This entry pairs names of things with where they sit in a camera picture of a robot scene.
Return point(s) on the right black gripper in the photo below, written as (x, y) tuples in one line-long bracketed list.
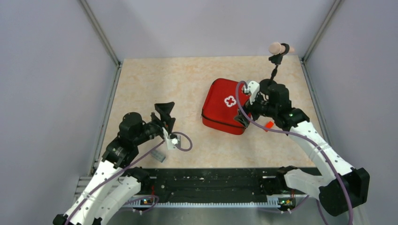
[(251, 108)]

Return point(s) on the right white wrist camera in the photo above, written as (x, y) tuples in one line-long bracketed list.
[(251, 88)]

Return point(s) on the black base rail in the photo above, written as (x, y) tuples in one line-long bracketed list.
[(213, 185)]

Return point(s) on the grey blue pill blister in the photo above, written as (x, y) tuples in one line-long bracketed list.
[(159, 156)]

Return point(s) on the orange red block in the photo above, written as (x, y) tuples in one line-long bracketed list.
[(269, 125)]

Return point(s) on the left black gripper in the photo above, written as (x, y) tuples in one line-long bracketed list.
[(164, 109)]

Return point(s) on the black microphone stand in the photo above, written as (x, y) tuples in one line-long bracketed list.
[(278, 51)]

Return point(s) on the red black medicine kit bag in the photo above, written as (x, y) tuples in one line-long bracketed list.
[(220, 107)]

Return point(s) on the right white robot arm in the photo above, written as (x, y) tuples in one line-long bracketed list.
[(340, 187)]

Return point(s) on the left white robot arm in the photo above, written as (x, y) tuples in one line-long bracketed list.
[(98, 202)]

